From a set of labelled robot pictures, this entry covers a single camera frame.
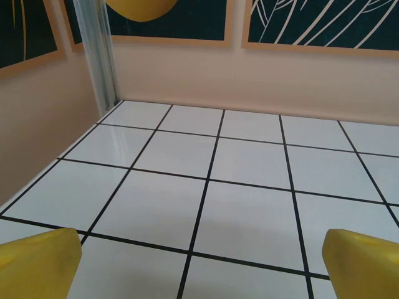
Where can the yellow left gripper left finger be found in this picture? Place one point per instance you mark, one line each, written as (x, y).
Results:
(37, 264)

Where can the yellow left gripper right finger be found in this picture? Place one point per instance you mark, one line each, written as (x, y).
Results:
(364, 268)

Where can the aluminium frame post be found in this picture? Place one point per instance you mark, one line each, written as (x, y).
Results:
(99, 62)

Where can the wall panel with yellow oval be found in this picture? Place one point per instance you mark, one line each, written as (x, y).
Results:
(193, 18)

